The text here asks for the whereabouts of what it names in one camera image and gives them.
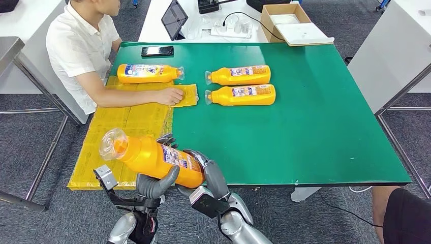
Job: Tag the person's hand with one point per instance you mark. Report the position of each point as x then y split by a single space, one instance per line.
170 96

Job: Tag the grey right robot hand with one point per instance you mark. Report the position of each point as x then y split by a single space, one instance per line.
215 178

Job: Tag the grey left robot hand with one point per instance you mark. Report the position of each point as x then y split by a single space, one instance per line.
149 188

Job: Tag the orange detergent bottle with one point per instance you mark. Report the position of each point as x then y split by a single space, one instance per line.
242 79
148 79
148 158
242 100

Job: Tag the person's forearm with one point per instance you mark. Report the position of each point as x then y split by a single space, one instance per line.
128 98

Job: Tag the black smartphone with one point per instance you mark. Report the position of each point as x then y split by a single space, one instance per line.
156 51

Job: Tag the white table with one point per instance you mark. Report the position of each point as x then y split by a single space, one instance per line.
151 27

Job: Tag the yellow taped cardboard sheet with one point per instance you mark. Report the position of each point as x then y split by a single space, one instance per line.
101 134

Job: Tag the black tablet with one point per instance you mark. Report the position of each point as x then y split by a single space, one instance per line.
173 19

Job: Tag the white power strip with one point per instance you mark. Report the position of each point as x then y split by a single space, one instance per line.
229 33

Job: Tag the white table leg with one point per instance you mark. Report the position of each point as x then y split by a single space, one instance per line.
303 194

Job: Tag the black electronic device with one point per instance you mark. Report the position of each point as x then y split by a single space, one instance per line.
207 6

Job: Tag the person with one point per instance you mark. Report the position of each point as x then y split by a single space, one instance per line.
77 40
407 219

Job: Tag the green table mat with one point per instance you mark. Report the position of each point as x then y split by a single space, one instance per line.
320 118

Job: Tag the brown cardboard box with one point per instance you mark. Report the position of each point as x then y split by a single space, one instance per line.
266 19

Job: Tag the black bag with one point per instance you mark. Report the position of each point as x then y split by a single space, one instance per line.
266 4
7 5

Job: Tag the white foam pad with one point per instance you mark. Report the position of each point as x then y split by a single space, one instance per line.
284 19

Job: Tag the white foam board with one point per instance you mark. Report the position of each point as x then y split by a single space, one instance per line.
303 34

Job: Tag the steel table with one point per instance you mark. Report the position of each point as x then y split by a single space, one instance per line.
10 50

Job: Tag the white desk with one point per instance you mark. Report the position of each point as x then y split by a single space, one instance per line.
20 20
387 50

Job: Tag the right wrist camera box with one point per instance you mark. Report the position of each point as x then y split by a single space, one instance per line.
208 203

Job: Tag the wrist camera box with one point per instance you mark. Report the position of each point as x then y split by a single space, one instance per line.
106 176
208 203

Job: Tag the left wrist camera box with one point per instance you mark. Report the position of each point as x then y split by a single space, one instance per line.
106 176

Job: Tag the blue metal frame leg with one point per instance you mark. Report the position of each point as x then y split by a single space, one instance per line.
135 3
383 5

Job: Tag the steel table frame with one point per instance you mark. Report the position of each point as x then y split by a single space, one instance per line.
400 91

